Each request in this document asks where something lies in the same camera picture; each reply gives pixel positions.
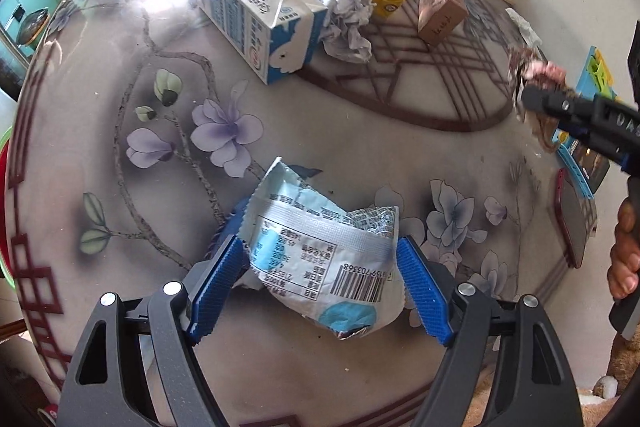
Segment red mobile phone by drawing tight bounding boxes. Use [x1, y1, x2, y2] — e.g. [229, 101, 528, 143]
[554, 168, 596, 269]

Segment white tissue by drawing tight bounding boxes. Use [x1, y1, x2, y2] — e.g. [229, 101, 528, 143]
[505, 7, 544, 50]

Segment silver blue snack wrapper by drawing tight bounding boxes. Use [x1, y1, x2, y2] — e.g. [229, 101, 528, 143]
[237, 156, 405, 345]

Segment pink white candy wrapper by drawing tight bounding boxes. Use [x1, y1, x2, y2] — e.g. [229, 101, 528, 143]
[507, 47, 569, 153]

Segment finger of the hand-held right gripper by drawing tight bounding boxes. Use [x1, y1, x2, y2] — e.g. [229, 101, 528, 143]
[520, 86, 601, 132]
[552, 119, 631, 171]

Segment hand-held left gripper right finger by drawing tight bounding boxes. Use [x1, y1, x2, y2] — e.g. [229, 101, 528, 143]
[395, 234, 586, 427]

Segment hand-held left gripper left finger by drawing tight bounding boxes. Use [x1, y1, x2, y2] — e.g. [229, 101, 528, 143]
[57, 234, 246, 427]

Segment crumpled white paper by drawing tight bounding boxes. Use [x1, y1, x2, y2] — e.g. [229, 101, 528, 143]
[295, 0, 375, 64]

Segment red basin with green rim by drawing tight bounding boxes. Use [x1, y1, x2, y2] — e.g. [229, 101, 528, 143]
[0, 127, 12, 278]

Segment white blue milk carton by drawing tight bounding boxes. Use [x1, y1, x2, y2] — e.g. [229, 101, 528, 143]
[190, 0, 329, 86]

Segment person's right hand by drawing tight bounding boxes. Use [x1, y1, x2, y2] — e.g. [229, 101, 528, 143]
[607, 194, 640, 301]

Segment small pink brown box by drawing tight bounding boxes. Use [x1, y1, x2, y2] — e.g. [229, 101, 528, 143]
[417, 0, 470, 47]

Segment colourful blue book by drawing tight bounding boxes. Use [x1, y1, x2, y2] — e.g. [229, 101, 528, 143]
[555, 47, 619, 200]

